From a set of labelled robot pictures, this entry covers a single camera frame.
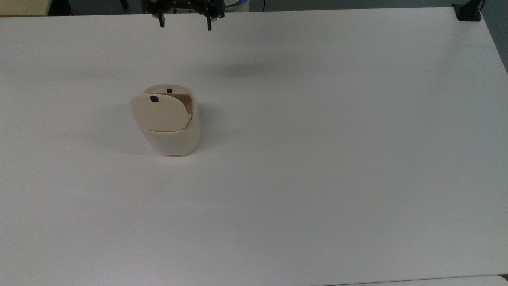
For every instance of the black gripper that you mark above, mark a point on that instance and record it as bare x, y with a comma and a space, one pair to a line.
182, 3

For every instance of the cream trash bin lid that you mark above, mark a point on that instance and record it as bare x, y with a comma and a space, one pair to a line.
158, 115

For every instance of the cream trash bin body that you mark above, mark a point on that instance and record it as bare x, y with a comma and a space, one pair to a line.
174, 143

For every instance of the pale yellow board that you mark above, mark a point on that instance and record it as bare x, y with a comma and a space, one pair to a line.
24, 7

